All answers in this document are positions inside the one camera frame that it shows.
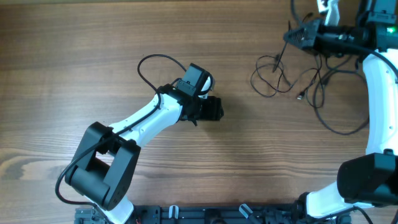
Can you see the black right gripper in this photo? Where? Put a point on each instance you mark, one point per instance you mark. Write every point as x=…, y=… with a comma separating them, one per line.
x=310, y=29

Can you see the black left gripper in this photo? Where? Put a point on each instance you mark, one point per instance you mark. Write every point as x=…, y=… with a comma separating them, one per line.
x=214, y=107

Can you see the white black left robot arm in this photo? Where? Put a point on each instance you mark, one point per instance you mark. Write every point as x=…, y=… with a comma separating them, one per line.
x=104, y=163

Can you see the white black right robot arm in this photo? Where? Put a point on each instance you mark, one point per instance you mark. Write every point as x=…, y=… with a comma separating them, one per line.
x=370, y=180

